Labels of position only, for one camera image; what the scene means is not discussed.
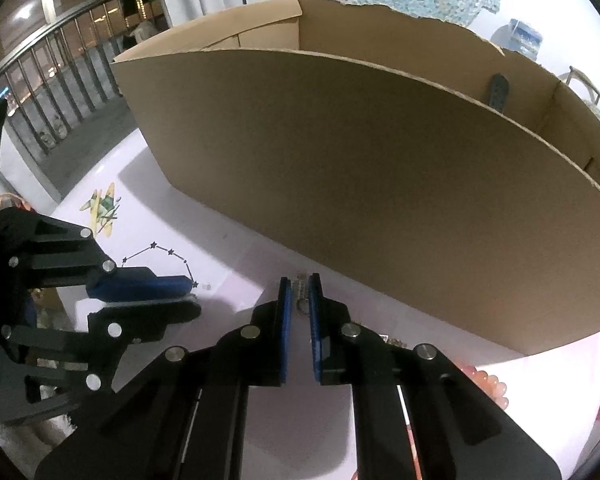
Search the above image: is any gold leaf brooch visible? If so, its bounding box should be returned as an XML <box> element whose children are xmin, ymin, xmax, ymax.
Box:
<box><xmin>380</xmin><ymin>335</ymin><xmax>408</xmax><ymax>349</ymax></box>

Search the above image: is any brown cardboard box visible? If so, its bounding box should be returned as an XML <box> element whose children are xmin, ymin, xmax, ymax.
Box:
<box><xmin>112</xmin><ymin>0</ymin><xmax>600</xmax><ymax>354</ymax></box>

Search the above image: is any metal balcony railing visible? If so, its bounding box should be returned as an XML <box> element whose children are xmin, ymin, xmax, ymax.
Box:
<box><xmin>0</xmin><ymin>0</ymin><xmax>171</xmax><ymax>201</ymax></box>

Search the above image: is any black smartwatch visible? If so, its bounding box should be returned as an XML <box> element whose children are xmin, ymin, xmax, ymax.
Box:
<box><xmin>486</xmin><ymin>74</ymin><xmax>509</xmax><ymax>114</ymax></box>

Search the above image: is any wooden chair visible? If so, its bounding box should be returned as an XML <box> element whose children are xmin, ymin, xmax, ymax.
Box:
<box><xmin>559</xmin><ymin>66</ymin><xmax>600</xmax><ymax>105</ymax></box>

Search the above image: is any orange bead bracelet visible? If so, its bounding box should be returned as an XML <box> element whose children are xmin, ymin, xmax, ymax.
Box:
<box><xmin>459</xmin><ymin>364</ymin><xmax>511</xmax><ymax>411</ymax></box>

